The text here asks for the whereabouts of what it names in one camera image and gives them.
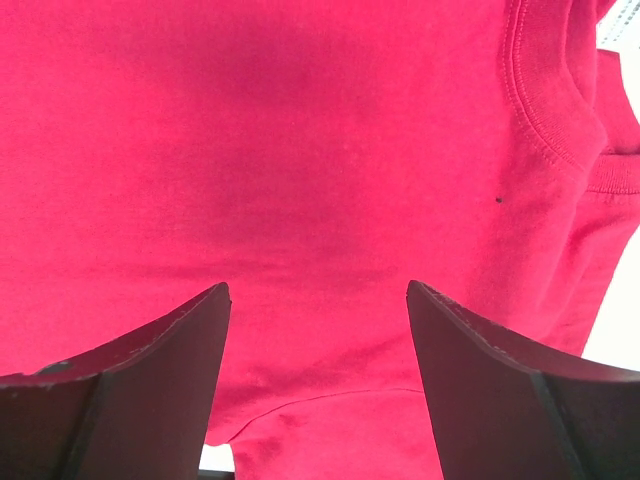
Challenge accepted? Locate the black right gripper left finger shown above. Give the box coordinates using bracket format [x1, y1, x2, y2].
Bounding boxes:
[1, 283, 231, 480]

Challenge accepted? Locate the magenta pink t shirt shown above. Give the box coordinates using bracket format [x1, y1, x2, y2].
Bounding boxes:
[1, 1, 639, 479]

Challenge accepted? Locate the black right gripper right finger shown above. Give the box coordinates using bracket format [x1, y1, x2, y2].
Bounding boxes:
[407, 281, 639, 479]

